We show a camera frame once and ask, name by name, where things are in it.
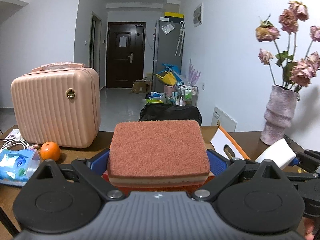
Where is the white wall electric panel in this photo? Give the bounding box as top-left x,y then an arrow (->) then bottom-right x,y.
193,2 -> 204,27

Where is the wire trolley with bottles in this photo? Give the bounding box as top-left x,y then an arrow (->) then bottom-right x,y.
172,81 -> 199,107

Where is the person's right hand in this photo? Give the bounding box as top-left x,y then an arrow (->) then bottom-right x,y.
304,217 -> 316,239

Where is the clear folded umbrella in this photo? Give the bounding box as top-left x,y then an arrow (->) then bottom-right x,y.
175,21 -> 186,57

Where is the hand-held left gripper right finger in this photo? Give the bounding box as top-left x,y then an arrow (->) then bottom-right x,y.
191,149 -> 284,202

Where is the clear plastic pouch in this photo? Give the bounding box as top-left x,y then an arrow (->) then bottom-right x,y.
161,22 -> 175,34

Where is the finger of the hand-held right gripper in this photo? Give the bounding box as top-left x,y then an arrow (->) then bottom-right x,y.
282,169 -> 320,185
289,149 -> 320,168

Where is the purple wall decoration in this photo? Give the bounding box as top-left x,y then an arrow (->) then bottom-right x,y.
188,58 -> 201,85

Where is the brown floor carton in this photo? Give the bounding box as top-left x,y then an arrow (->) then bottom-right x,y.
130,79 -> 152,94

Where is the white cable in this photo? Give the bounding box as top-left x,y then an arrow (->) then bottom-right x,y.
0,139 -> 38,153

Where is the dark side doorway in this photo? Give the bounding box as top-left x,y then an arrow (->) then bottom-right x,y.
90,12 -> 103,71

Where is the dark brown entrance door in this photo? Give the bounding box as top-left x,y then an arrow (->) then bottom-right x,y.
106,21 -> 147,88

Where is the orange fruit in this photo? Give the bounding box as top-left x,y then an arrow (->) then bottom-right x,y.
40,141 -> 61,161

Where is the cardboard box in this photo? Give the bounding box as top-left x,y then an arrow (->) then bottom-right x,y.
200,126 -> 251,161

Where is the dried rose bouquet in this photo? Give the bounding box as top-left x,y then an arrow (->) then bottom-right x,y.
255,0 -> 320,93

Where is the blue wet wipes packet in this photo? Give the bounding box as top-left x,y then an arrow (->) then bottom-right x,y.
0,148 -> 41,187

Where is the black bag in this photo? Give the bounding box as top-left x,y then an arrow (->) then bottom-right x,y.
139,104 -> 202,126

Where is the white foam sponge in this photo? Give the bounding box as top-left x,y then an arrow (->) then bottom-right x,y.
254,138 -> 297,170

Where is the pile of colourful packets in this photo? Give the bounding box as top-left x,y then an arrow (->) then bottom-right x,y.
146,91 -> 167,105

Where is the blue folding rack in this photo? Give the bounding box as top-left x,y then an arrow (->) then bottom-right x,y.
160,64 -> 183,77

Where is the pink ribbed suitcase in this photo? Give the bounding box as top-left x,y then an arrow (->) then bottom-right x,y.
10,61 -> 101,148

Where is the pink textured vase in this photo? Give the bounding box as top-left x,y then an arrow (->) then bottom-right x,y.
260,84 -> 300,146

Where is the pink bucket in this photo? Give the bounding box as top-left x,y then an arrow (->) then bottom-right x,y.
164,84 -> 177,96

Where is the white flat panel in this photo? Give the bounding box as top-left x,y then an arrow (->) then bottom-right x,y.
211,106 -> 237,132

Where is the red flat object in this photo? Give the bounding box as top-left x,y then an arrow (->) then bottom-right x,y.
102,170 -> 215,193

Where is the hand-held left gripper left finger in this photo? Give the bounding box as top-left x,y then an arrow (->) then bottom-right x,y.
32,149 -> 125,202

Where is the orange-brown scouring sponge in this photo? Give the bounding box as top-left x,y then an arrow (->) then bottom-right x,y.
107,120 -> 210,187

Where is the grey refrigerator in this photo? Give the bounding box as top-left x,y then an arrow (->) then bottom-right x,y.
152,17 -> 184,93

